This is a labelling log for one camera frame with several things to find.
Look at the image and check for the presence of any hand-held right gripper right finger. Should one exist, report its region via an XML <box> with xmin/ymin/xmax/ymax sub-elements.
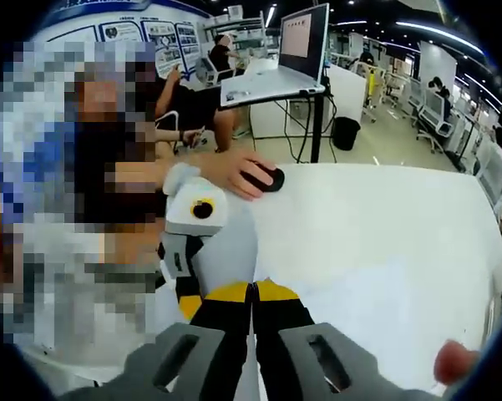
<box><xmin>253</xmin><ymin>279</ymin><xmax>444</xmax><ymax>401</ymax></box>

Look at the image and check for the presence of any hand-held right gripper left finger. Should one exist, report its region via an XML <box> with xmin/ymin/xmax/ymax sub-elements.
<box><xmin>60</xmin><ymin>281</ymin><xmax>252</xmax><ymax>401</ymax></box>

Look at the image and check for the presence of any white cloth sheet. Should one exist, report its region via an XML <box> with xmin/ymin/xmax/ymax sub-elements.
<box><xmin>187</xmin><ymin>200</ymin><xmax>502</xmax><ymax>393</ymax></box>

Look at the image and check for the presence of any person's right hand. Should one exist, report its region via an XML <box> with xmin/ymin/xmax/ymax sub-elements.
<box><xmin>434</xmin><ymin>339</ymin><xmax>480</xmax><ymax>388</ymax></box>

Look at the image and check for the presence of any white phone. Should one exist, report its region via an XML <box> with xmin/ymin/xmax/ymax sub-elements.
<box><xmin>186</xmin><ymin>128</ymin><xmax>209</xmax><ymax>148</ymax></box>

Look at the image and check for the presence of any black computer mouse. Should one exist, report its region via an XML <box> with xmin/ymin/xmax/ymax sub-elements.
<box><xmin>238</xmin><ymin>164</ymin><xmax>286</xmax><ymax>193</ymax></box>

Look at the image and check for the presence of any black trash bin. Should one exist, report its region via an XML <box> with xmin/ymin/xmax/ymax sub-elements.
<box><xmin>331</xmin><ymin>115</ymin><xmax>363</xmax><ymax>152</ymax></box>

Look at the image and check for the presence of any silver laptop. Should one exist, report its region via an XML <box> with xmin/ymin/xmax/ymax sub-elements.
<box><xmin>220</xmin><ymin>3</ymin><xmax>332</xmax><ymax>109</ymax></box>

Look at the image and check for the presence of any white office chair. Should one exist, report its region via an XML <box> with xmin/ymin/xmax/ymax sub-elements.
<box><xmin>415</xmin><ymin>94</ymin><xmax>459</xmax><ymax>155</ymax></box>

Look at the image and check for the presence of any blue white wall poster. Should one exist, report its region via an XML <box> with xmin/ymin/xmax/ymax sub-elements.
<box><xmin>45</xmin><ymin>0</ymin><xmax>212</xmax><ymax>83</ymax></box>

